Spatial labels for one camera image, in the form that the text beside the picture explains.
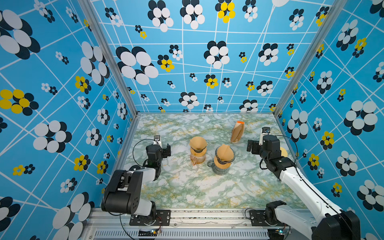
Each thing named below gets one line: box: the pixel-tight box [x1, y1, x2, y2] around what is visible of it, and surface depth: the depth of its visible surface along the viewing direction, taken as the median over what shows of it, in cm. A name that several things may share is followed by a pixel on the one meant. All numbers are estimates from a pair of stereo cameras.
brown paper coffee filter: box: [189, 136, 207, 150], surface depth 88 cm
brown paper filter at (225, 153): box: [217, 144, 234, 161], surface depth 82 cm
